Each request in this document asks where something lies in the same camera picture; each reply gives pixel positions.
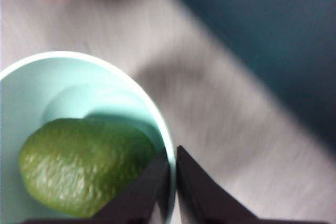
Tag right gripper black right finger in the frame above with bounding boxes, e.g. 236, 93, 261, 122
176, 144, 336, 224

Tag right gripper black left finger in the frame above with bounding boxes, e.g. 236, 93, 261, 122
23, 152, 170, 224

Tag green avocado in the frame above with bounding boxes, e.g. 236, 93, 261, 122
18, 118, 158, 218

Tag teal ribbed bowl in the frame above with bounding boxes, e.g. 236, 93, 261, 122
0, 50, 176, 224

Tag black rectangular tray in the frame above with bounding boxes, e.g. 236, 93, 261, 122
154, 0, 336, 156

